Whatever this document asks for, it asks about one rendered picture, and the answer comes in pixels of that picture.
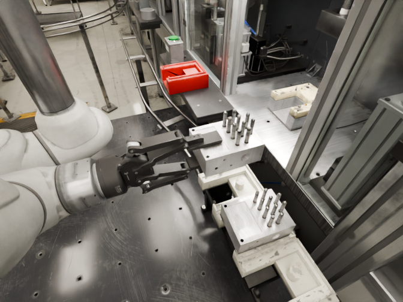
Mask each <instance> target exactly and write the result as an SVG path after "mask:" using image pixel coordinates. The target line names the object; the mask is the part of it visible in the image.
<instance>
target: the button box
mask: <svg viewBox="0 0 403 302"><path fill-rule="evenodd" d="M178 38H179V37H178ZM164 39H165V46H166V55H167V64H168V65H170V64H177V63H181V62H184V59H185V58H186V56H184V47H183V41H182V40H181V39H180V38H179V39H178V40H176V41H171V40H169V38H168V37H165V38H164Z"/></svg>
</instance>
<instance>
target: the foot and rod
mask: <svg viewBox="0 0 403 302"><path fill-rule="evenodd" d="M353 2H354V0H344V3H343V5H342V8H334V9H328V10H322V11H321V14H320V18H319V20H318V23H317V27H316V30H319V31H321V32H323V33H325V34H328V35H330V36H331V37H334V38H336V39H339V36H340V34H341V32H342V30H343V28H344V25H345V23H346V21H347V17H348V15H349V12H350V9H351V6H352V5H353Z"/></svg>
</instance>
